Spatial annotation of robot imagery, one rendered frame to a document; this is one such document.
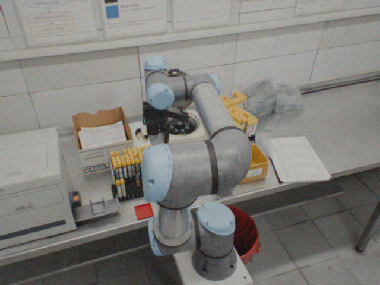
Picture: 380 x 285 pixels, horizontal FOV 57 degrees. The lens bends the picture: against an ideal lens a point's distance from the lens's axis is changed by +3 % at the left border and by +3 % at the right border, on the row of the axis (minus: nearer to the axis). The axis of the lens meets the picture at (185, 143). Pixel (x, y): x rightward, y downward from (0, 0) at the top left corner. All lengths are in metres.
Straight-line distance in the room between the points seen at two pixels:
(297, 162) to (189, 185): 1.08
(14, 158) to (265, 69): 1.38
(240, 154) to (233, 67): 1.28
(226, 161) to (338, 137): 1.32
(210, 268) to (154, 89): 0.59
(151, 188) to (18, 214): 0.74
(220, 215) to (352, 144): 1.03
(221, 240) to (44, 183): 0.60
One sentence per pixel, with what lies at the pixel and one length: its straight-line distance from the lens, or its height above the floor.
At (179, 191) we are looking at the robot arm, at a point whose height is 1.47.
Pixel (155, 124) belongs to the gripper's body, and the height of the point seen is 1.27.
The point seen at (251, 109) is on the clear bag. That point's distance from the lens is 1.94.
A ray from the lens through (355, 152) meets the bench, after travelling 1.89.
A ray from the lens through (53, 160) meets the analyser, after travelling 1.27.
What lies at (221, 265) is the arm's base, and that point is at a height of 0.98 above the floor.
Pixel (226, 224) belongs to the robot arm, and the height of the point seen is 1.14.
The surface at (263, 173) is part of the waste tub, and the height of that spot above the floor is 0.91.
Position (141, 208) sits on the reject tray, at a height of 0.88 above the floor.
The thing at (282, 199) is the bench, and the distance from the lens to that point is 2.38.
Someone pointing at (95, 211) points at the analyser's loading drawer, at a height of 0.92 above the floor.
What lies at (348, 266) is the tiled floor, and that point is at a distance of 2.54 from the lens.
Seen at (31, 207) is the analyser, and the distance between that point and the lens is 1.32.
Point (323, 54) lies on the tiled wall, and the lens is 2.25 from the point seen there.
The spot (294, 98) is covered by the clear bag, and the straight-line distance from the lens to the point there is 2.04.
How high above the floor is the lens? 1.97
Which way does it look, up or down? 39 degrees down
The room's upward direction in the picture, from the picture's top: 1 degrees clockwise
